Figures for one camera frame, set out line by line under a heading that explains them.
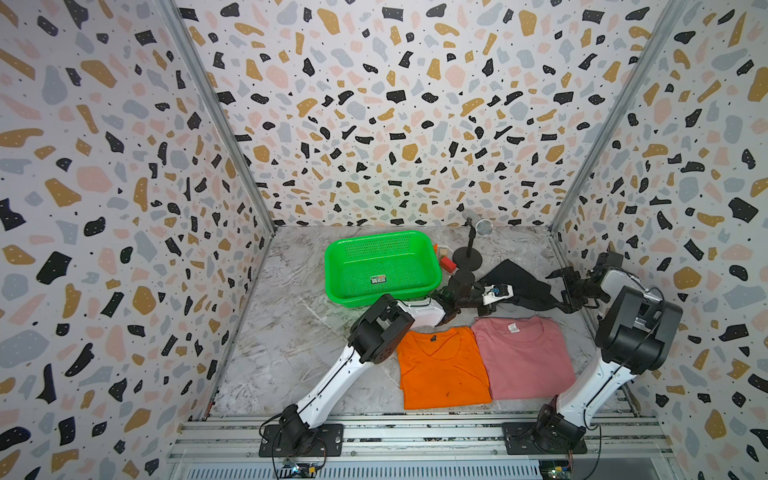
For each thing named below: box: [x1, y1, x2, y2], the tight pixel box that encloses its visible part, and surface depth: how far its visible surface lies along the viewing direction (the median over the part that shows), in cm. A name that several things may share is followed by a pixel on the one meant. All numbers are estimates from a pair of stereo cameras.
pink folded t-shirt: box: [472, 316, 577, 401], surface depth 90 cm
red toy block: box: [440, 257, 457, 273], surface depth 111 cm
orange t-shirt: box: [397, 327, 492, 410], surface depth 86 cm
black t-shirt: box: [477, 259, 561, 311], surface depth 109 cm
